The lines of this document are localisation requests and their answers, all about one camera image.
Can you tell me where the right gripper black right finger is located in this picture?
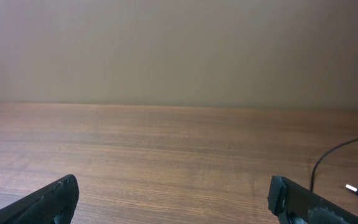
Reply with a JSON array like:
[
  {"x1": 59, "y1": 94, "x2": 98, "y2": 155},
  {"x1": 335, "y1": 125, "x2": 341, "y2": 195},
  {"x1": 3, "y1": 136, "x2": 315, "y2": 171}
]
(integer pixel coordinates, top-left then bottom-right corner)
[{"x1": 267, "y1": 175, "x2": 358, "y2": 224}]

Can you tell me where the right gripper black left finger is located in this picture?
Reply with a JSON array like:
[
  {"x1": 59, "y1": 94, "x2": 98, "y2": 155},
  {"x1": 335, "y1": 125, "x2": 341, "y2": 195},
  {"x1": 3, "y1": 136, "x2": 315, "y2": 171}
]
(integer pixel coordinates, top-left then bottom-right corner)
[{"x1": 0, "y1": 174, "x2": 80, "y2": 224}]

